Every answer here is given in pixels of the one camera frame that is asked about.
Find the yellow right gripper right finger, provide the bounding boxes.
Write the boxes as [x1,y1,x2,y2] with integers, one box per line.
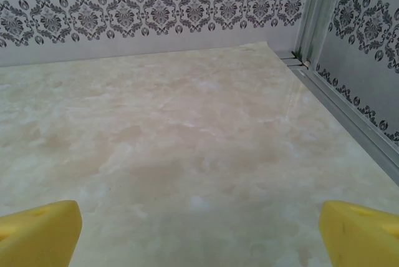
[317,200,399,267]

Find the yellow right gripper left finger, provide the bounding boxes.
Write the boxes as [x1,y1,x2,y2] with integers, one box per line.
[0,200,84,267]

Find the aluminium side rail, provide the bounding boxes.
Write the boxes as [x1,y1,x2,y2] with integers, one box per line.
[280,50,399,170]

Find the aluminium frame post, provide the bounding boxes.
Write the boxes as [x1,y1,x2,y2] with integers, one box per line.
[294,0,344,65]

